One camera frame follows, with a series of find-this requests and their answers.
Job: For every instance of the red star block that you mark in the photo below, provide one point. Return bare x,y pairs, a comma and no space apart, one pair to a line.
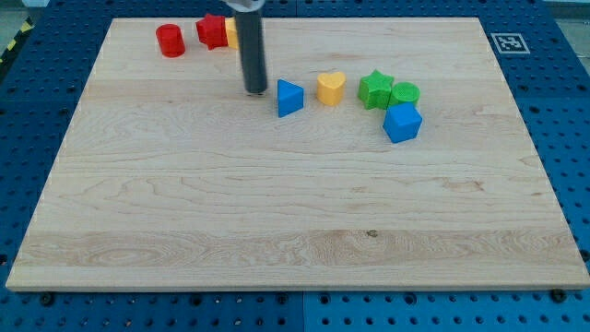
211,30

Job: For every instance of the green cylinder block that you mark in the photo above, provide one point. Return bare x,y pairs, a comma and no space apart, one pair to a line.
404,92

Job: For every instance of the wooden board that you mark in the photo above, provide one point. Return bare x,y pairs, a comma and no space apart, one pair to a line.
172,178

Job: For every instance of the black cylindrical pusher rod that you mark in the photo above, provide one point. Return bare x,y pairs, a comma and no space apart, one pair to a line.
249,26

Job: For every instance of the yellow block behind rod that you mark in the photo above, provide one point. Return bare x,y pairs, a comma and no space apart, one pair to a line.
231,33

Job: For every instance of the white fiducial marker tag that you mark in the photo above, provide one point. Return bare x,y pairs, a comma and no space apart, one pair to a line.
510,43

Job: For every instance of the red cylinder block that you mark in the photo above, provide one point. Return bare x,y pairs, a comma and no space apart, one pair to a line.
170,40

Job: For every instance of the yellow heart block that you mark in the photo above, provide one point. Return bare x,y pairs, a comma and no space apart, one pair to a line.
330,88

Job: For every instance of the green star block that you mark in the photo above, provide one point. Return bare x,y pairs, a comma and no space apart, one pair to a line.
375,90

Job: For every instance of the blue triangle block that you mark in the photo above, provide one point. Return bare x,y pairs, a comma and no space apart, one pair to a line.
290,98

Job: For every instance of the blue cube block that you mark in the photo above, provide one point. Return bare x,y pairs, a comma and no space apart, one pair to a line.
402,122

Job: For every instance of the grey rod mount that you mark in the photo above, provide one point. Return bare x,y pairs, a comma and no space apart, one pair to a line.
245,5

